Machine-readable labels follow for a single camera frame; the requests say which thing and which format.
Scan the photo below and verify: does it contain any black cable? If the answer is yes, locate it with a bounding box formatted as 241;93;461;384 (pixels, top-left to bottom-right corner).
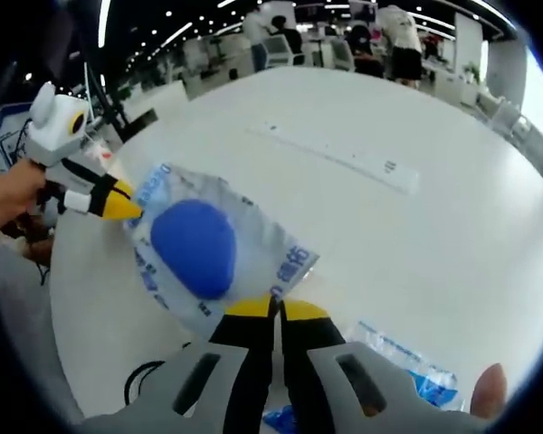
123;358;167;407

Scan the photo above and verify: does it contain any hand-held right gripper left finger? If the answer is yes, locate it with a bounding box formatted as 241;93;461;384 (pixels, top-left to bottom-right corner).
79;294;276;434

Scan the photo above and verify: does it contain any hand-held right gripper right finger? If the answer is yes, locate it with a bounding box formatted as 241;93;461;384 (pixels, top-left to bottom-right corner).
279;298;488;434

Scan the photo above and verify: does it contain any blue printed packet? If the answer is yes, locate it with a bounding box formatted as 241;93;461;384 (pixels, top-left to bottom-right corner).
262;319;461;431

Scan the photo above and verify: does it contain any person's left hand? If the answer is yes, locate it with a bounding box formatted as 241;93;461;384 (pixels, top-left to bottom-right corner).
0;156;48;241

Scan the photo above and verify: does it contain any clear plastic bottle red label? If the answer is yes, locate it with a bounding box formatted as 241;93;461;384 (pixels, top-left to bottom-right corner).
78;134;119;176

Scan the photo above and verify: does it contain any person's right hand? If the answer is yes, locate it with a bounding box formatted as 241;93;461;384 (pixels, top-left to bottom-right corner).
472;363;510;416

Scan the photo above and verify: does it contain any white mesh office chair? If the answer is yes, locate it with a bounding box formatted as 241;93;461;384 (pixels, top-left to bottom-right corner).
263;34;296;68

